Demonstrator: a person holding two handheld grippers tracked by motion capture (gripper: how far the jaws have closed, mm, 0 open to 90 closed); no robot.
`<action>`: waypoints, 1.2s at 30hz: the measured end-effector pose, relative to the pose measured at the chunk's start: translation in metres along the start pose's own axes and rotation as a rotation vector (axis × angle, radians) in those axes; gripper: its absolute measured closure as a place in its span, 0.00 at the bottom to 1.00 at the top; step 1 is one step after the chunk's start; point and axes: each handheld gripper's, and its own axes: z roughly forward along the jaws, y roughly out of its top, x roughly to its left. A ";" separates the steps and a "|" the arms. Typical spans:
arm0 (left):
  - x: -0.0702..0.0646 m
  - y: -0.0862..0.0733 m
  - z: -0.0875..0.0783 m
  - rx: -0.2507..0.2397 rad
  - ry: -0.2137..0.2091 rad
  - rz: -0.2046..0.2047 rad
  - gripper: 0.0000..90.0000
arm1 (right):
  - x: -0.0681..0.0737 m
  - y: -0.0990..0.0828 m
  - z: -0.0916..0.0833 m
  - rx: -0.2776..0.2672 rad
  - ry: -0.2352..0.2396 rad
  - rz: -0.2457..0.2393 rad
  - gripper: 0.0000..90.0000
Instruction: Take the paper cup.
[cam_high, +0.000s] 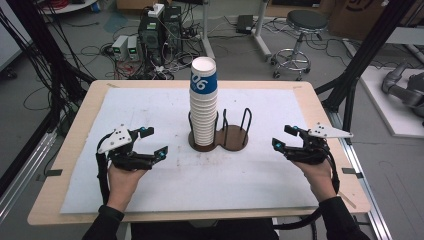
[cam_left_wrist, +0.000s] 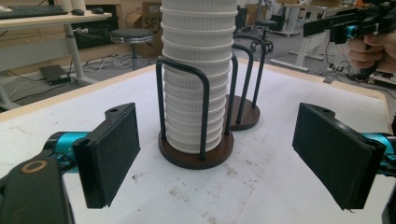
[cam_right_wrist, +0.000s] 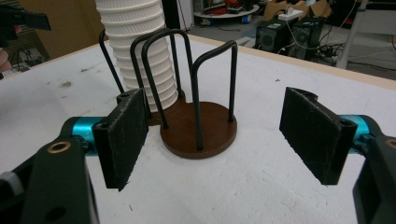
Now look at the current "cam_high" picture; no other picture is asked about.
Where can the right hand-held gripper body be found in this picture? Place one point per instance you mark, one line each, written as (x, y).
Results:
(310, 153)

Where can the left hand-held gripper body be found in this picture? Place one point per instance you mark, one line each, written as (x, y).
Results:
(121, 160)

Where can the stack of white ribbed cups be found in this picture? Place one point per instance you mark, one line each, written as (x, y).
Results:
(202, 120)

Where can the blue banded paper cup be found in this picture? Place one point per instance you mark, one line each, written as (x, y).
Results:
(203, 80)

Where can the person's left hand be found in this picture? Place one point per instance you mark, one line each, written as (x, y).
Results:
(121, 186)

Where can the person's right hand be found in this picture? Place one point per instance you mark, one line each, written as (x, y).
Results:
(320, 180)

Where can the black tape piece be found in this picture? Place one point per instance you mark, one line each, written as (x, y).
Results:
(53, 173)
(351, 172)

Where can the white table mat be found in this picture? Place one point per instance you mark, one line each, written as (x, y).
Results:
(216, 180)

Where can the white platform board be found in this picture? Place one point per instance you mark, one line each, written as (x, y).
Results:
(383, 113)

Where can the grey power supply unit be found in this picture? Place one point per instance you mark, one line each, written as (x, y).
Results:
(132, 48)
(119, 46)

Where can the person's lap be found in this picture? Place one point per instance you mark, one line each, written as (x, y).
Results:
(203, 231)

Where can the black computer tower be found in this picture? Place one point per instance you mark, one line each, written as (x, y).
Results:
(150, 40)
(172, 26)

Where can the black round stool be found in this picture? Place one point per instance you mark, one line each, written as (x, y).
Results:
(305, 20)

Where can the black box on floor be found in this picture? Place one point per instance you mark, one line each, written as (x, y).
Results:
(244, 24)

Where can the white power strip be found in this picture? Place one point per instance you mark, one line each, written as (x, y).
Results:
(156, 10)

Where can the cardboard box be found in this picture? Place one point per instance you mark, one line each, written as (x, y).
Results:
(360, 16)

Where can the aluminium rail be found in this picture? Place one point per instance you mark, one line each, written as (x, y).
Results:
(363, 186)
(23, 180)

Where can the white desk leg frame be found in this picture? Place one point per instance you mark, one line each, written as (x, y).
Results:
(258, 33)

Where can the black metal frame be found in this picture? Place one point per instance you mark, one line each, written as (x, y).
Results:
(363, 46)
(43, 43)

